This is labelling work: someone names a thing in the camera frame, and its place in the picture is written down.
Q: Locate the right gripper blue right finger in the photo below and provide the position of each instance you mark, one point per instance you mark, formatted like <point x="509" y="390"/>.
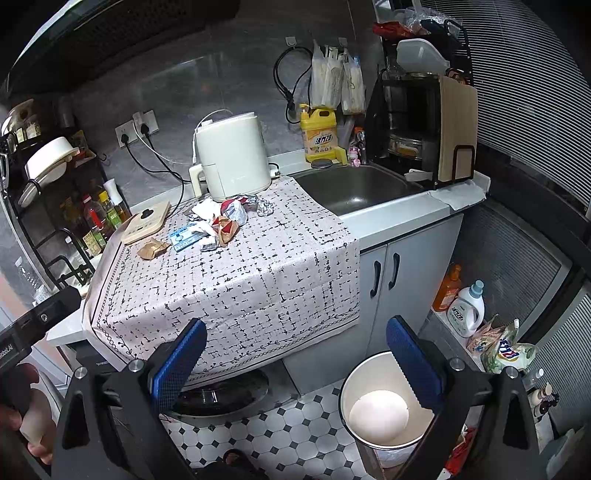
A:
<point x="414" y="362"/>

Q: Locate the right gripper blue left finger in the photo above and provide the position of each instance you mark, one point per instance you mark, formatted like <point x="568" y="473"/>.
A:
<point x="172" y="364"/>

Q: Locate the brown paper bag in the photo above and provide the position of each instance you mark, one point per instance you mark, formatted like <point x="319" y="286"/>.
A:
<point x="152" y="249"/>

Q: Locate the blue white medicine box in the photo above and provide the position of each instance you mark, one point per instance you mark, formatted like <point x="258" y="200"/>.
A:
<point x="185" y="236"/>

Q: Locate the white tissue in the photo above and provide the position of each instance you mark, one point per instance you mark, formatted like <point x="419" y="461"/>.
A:
<point x="207" y="209"/>

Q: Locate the red white wrapper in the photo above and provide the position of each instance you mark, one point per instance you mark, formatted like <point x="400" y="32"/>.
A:
<point x="233" y="210"/>

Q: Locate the silver foil snack wrapper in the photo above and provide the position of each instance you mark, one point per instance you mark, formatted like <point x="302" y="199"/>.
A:
<point x="256" y="204"/>

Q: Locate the round white trash bin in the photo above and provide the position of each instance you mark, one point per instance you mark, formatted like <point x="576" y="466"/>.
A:
<point x="381" y="412"/>

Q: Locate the person's left hand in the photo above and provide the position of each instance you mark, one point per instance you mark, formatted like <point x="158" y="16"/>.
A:
<point x="27" y="374"/>

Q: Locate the white laundry detergent bottle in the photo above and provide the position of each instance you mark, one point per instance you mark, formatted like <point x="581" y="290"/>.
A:
<point x="466" y="313"/>

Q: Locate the green white refill pouch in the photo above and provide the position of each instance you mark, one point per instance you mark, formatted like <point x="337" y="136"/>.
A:
<point x="507" y="352"/>

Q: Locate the orange cleaner bottle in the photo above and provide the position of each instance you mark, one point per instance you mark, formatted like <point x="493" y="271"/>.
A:
<point x="449" y="288"/>

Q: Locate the white cabinet doors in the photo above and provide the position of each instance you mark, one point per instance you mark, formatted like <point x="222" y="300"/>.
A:
<point x="400" y="278"/>

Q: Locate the patterned white tablecloth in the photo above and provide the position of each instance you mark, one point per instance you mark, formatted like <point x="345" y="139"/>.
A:
<point x="284" y="283"/>

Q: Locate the black spice rack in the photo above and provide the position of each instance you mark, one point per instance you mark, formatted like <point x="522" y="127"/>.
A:
<point x="51" y="180"/>

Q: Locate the white cloth on counter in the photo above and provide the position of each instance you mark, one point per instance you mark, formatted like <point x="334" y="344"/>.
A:
<point x="463" y="195"/>

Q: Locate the stainless steel sink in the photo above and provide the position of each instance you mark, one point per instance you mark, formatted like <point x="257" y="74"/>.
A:
<point x="347" y="189"/>

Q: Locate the white air fryer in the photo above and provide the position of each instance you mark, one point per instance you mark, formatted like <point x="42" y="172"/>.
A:
<point x="229" y="157"/>

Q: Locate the black dish rack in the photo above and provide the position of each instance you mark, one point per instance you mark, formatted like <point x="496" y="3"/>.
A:
<point x="403" y="120"/>

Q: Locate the yellow dish soap bottle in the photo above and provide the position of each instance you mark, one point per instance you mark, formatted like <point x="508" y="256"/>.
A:
<point x="320" y="135"/>

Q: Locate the wooden cutting board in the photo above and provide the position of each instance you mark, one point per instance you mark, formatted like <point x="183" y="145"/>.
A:
<point x="459" y="131"/>

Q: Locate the hanging plastic bags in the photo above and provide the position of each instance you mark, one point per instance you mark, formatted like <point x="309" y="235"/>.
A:
<point x="337" y="80"/>

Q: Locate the white wall power outlet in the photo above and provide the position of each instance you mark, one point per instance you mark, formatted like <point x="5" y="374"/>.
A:
<point x="129" y="131"/>

